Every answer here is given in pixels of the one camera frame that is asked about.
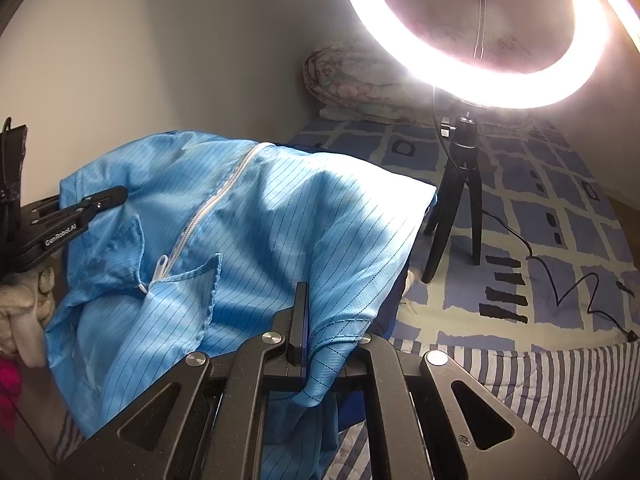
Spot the black tripod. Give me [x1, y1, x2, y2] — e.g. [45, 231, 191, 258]
[421, 87, 483, 285]

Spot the floral folded quilt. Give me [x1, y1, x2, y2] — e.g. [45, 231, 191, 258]
[304, 45, 546, 128]

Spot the blue white striped blanket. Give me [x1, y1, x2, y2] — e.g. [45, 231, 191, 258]
[52, 342, 640, 480]

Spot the blue checked bed sheet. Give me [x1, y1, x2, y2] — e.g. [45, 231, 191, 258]
[287, 117, 640, 356]

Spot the ring light on tripod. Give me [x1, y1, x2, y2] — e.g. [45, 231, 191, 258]
[432, 87, 640, 342]

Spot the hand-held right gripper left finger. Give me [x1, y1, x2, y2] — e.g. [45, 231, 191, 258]
[52, 282, 311, 480]

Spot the person's left hand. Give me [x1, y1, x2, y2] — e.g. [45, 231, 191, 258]
[0, 266, 56, 368]

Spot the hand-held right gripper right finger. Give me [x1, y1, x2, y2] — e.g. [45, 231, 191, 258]
[325, 332, 581, 480]

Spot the blue pinstriped work coat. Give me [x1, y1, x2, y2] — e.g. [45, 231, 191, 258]
[44, 130, 438, 480]

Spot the person's left forearm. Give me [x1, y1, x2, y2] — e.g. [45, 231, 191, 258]
[0, 352, 25, 441]

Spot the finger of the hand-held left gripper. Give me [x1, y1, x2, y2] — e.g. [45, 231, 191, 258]
[10, 185, 128, 273]

